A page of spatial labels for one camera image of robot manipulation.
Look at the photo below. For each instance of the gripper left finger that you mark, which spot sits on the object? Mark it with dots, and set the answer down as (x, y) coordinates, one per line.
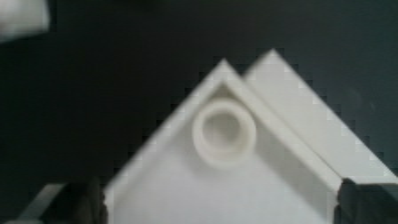
(65, 204)

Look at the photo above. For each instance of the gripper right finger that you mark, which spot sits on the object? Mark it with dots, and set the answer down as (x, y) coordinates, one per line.
(366, 203)

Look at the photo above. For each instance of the white square tabletop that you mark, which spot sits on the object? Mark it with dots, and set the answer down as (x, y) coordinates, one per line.
(247, 157)

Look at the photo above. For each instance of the white leg far left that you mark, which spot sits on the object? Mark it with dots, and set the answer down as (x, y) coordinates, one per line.
(23, 18)

